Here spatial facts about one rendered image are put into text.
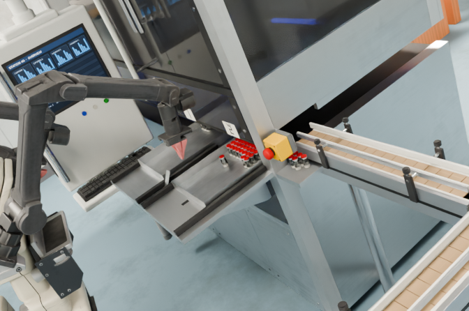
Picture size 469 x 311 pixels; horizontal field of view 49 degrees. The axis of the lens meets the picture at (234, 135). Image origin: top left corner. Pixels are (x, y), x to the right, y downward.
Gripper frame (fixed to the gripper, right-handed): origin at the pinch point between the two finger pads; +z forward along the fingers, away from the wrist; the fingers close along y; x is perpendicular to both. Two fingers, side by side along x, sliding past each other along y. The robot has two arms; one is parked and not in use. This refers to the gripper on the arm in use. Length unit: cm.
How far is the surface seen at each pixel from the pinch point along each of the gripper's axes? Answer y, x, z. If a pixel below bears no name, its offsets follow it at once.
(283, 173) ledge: 27.8, -16.7, 15.1
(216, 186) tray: 10.8, 2.5, 17.9
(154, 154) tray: 9, 53, 17
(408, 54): 115, -1, 2
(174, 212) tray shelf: -6.3, 5.7, 21.2
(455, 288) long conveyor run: 13, -93, 12
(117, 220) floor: 13, 187, 107
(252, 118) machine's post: 22.9, -13.0, -7.1
